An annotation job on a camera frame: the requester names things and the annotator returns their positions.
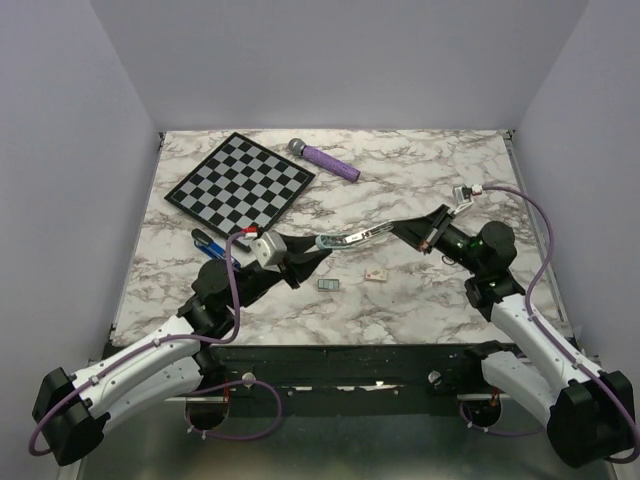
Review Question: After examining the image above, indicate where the black and silver chessboard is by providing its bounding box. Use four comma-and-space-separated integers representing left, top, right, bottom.
165, 132, 315, 238

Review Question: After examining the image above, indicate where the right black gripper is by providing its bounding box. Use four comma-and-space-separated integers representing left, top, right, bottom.
388, 203, 485, 275

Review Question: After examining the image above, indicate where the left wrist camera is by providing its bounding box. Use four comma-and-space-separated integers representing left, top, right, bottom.
244, 227, 287, 271

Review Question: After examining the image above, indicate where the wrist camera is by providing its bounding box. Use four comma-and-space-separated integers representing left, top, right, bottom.
452, 184, 484, 216
244, 227, 287, 271

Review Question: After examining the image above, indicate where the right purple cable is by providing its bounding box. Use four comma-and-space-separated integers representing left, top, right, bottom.
459, 184, 636, 461

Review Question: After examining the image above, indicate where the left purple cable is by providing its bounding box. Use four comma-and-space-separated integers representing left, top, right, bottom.
27, 234, 284, 457

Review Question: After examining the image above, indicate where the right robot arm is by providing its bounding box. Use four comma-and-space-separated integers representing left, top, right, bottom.
392, 205, 639, 468

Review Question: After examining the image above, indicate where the grey staple tray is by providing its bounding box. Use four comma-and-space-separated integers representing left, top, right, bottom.
317, 278, 340, 292

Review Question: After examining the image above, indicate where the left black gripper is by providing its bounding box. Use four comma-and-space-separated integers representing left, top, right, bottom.
226, 231, 331, 310

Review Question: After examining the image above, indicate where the light blue stapler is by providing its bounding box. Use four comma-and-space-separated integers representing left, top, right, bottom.
315, 222, 394, 250

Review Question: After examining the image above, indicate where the purple cable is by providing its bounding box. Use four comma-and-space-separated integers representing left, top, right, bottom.
459, 184, 636, 461
27, 234, 284, 457

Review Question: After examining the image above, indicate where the purple glitter toy microphone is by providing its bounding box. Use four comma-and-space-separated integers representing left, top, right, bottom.
288, 138, 361, 183

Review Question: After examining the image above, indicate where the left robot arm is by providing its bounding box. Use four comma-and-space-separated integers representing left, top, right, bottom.
28, 227, 333, 466

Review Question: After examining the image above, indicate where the white staple box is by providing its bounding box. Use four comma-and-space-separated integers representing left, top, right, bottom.
364, 268, 388, 282

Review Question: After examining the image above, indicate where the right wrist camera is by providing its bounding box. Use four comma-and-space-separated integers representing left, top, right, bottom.
452, 184, 484, 216

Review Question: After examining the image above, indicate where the aluminium mounting rail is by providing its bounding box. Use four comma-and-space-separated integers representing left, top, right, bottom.
79, 344, 612, 416

